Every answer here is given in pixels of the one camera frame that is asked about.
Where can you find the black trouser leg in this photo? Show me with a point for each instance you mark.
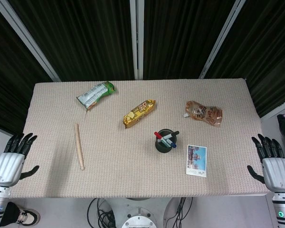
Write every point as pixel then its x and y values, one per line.
pixel 9 213

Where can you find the black pleated curtain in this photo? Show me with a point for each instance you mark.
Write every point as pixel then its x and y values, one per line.
pixel 90 35

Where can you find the black white sneaker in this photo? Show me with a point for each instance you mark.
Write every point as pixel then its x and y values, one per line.
pixel 28 216

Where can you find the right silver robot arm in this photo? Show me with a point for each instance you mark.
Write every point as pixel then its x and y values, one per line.
pixel 283 209

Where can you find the black cap marker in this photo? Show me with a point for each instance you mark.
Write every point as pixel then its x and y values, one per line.
pixel 173 134

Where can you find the white frame beam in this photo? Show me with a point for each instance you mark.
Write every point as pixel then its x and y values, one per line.
pixel 278 108

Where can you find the brown spouted drink pouch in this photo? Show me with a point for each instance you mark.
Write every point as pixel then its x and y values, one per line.
pixel 204 114

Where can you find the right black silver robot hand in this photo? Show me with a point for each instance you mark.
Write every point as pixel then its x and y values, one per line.
pixel 275 171

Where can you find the yellow biscuit pack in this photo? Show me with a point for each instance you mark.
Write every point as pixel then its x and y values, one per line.
pixel 139 112

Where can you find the black mesh pen holder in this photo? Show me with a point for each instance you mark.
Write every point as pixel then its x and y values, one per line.
pixel 162 148

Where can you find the wooden stick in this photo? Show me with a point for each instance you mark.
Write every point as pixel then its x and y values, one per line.
pixel 78 147

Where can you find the red capped marker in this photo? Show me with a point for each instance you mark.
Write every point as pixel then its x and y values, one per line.
pixel 158 135

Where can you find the white frame post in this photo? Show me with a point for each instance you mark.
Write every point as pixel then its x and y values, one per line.
pixel 223 38
pixel 136 38
pixel 26 38

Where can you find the beige woven table cloth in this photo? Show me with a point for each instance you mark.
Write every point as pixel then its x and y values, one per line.
pixel 133 161

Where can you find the green white snack bag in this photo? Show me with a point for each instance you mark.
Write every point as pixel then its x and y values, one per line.
pixel 95 95

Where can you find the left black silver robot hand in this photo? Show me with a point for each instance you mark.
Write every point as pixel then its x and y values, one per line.
pixel 7 166

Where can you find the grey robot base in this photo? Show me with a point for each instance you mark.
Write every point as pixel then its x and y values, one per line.
pixel 142 213

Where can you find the blue capped marker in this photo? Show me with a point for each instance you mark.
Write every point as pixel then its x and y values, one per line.
pixel 169 143

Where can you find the building photo postcard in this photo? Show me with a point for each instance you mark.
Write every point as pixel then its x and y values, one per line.
pixel 196 160

